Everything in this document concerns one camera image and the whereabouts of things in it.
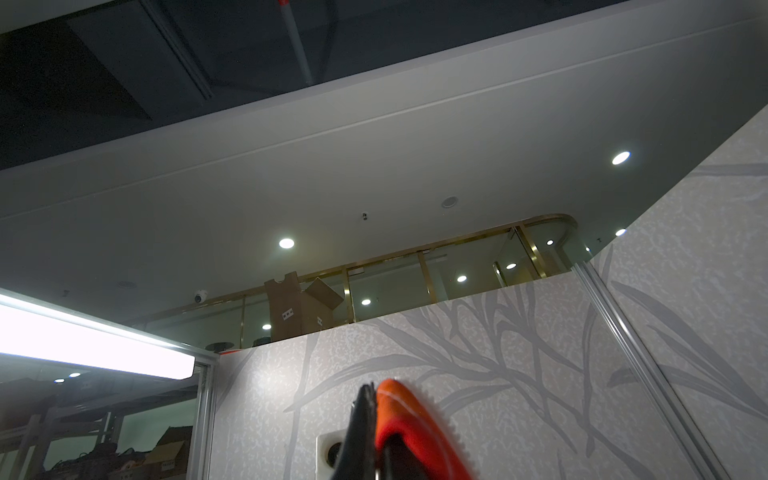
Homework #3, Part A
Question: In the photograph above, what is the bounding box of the bright fluorescent light bar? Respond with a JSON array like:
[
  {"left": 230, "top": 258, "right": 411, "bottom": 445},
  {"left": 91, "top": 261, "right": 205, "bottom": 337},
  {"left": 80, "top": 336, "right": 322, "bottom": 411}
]
[{"left": 1, "top": 290, "right": 195, "bottom": 380}]

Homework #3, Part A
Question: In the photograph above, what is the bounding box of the white colourful children's jacket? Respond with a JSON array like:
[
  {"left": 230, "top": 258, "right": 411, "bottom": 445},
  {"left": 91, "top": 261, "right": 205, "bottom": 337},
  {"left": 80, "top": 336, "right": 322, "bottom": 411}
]
[{"left": 375, "top": 379, "right": 473, "bottom": 479}]

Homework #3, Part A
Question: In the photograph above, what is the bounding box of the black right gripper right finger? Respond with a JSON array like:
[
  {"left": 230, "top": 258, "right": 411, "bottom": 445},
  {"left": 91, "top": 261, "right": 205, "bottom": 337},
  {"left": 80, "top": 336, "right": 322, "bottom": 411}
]
[{"left": 382, "top": 435, "right": 428, "bottom": 480}]

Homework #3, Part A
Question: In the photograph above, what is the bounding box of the brown cardboard box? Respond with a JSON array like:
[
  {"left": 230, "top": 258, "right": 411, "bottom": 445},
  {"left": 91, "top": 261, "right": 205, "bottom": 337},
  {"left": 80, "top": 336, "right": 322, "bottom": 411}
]
[{"left": 264, "top": 272, "right": 344, "bottom": 342}]

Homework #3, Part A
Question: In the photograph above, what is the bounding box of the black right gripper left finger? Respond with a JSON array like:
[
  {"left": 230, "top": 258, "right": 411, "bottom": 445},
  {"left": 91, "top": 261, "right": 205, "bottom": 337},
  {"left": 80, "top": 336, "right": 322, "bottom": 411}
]
[{"left": 331, "top": 383, "right": 377, "bottom": 480}]

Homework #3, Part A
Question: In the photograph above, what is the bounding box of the aluminium frame profile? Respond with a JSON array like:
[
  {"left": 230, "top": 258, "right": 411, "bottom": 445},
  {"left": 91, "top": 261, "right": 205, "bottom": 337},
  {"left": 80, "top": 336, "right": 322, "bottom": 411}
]
[{"left": 572, "top": 262, "right": 729, "bottom": 480}]

